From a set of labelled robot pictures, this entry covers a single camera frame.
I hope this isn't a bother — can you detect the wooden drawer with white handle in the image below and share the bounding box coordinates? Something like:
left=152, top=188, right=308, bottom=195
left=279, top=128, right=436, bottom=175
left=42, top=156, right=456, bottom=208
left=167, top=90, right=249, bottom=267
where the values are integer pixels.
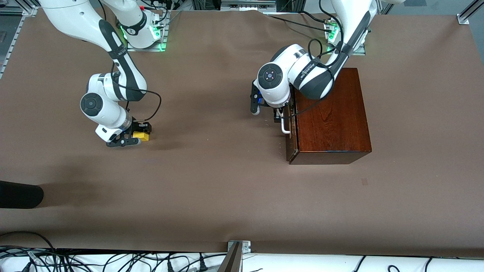
left=275, top=91, right=300, bottom=152

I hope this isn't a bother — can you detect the dark brown wooden cabinet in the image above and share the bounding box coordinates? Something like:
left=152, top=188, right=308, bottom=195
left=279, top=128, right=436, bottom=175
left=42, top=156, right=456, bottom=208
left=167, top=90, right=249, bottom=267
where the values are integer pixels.
left=286, top=67, right=372, bottom=165

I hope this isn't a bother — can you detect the brown paper table cover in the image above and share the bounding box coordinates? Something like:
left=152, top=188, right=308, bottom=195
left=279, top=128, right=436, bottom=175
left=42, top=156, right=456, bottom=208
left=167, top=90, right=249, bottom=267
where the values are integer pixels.
left=0, top=7, right=484, bottom=258

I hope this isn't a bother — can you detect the grey electronics box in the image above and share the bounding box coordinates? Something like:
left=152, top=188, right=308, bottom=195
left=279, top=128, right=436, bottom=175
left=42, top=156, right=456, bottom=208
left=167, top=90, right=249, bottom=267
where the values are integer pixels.
left=220, top=0, right=277, bottom=12

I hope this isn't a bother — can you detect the black foam cylinder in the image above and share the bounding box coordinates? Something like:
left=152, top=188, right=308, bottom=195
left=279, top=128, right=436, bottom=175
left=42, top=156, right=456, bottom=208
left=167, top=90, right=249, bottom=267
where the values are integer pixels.
left=0, top=181, right=44, bottom=209

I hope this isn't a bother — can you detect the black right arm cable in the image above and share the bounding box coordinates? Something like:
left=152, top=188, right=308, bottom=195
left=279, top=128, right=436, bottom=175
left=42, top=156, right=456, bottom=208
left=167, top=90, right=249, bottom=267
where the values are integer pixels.
left=111, top=62, right=163, bottom=124

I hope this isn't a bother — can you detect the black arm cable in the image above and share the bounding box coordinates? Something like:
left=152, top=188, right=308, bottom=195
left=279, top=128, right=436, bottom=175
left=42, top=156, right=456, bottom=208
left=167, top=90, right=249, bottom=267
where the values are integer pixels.
left=279, top=0, right=343, bottom=120
left=111, top=62, right=163, bottom=124

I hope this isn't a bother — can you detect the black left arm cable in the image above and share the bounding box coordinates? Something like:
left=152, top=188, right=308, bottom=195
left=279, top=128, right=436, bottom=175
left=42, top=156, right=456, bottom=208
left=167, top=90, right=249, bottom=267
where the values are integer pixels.
left=279, top=0, right=343, bottom=120

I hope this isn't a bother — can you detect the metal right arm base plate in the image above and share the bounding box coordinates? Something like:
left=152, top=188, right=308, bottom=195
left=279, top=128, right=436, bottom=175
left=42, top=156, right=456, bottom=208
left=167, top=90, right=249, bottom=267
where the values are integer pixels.
left=126, top=32, right=167, bottom=52

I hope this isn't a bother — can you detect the black base cable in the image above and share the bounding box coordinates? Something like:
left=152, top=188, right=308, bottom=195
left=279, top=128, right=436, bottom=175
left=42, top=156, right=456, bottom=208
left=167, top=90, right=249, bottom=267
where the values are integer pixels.
left=149, top=0, right=181, bottom=30
left=264, top=13, right=334, bottom=33

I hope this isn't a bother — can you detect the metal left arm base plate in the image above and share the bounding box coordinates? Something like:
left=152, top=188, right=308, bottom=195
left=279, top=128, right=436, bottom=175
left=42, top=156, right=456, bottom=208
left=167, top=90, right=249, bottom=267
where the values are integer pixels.
left=327, top=42, right=366, bottom=56

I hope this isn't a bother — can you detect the silver metal bracket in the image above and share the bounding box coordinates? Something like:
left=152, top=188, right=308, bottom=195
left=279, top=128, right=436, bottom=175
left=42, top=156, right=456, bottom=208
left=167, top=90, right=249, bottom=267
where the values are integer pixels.
left=228, top=240, right=251, bottom=253

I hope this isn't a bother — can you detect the aluminium frame rail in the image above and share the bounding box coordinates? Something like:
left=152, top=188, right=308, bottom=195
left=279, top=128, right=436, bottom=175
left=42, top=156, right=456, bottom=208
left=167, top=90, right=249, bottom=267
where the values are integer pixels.
left=0, top=5, right=39, bottom=80

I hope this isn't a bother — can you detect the dark metal post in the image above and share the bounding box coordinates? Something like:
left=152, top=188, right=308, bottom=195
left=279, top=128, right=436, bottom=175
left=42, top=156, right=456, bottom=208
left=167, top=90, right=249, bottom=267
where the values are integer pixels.
left=217, top=242, right=243, bottom=272

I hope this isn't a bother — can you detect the aluminium corner bracket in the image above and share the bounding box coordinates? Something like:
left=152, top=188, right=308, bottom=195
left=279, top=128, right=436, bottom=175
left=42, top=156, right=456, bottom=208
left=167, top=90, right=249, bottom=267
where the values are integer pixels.
left=456, top=0, right=484, bottom=25

